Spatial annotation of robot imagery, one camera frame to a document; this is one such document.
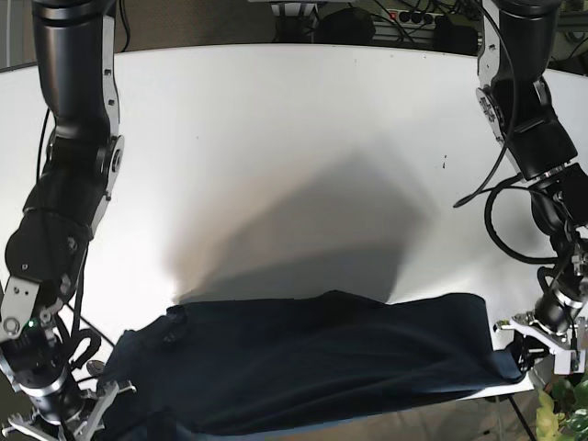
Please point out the green potted plant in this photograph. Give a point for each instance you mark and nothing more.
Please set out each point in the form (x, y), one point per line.
(562, 409)

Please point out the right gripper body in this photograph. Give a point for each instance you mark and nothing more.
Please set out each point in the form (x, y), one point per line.
(40, 362)

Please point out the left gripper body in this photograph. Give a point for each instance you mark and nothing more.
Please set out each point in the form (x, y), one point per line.
(555, 327)

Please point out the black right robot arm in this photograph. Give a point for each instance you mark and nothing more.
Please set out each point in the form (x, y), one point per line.
(46, 255)

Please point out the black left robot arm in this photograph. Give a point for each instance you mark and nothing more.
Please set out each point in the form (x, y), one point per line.
(517, 39)

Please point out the dark navy blue T-shirt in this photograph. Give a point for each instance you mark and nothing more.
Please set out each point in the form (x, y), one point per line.
(222, 369)

